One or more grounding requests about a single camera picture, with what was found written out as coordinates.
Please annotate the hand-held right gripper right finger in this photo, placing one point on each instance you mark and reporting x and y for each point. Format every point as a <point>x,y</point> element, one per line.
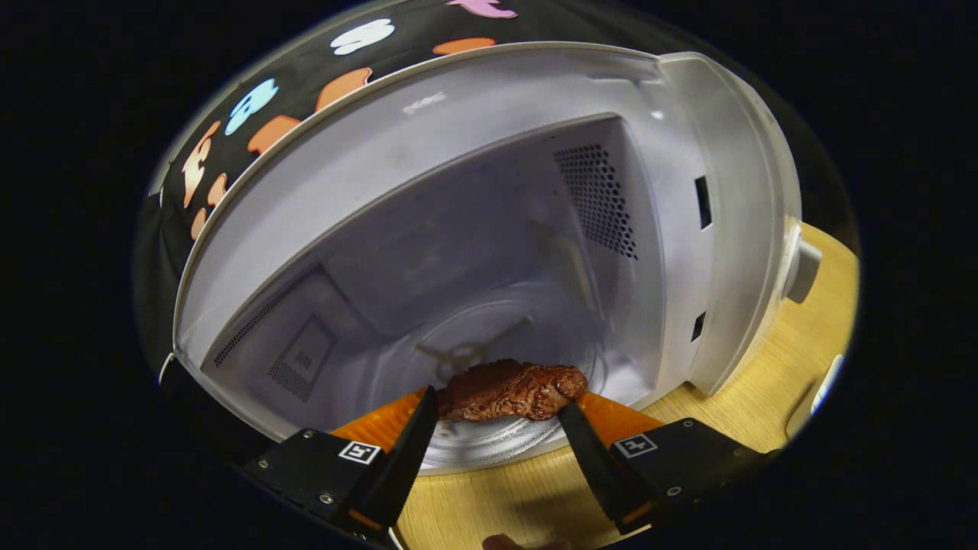
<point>600,466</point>

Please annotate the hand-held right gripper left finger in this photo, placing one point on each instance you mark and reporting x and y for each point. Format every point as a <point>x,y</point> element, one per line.
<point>401,466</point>

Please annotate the brown grilled meat piece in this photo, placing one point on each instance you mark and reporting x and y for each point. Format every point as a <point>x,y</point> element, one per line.
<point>504,389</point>

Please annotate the white microwave oven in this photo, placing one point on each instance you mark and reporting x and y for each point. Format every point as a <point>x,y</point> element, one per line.
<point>458,191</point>

